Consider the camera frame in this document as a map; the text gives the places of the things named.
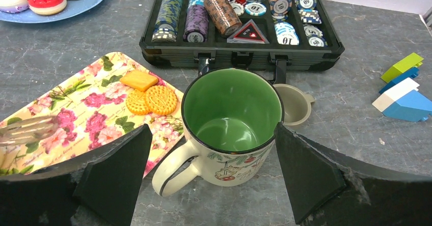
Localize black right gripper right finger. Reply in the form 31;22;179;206
275;123;431;225

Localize round orange biscuit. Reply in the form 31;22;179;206
126;89;150;115
144;86;177;115

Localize round orange biscuit lower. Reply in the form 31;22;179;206
126;89;150;115

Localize square yellow biscuit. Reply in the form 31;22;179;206
120;70;158;92

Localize silver serving tongs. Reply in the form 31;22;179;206
1;116;59;147

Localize black poker chip case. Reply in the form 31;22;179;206
139;0;345;72

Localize red glazed donut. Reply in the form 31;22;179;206
28;0;67;15

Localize blue three-tier cake stand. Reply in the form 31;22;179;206
1;0;103;24

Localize green-inside floral mug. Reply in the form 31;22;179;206
152;68;284;197

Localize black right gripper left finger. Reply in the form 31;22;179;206
1;124;152;225

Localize small beige cup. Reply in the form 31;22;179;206
274;83;315;127

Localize floral rectangular tray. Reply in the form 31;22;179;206
1;52;183;176

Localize colourful toy block stack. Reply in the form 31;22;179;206
372;52;431;122

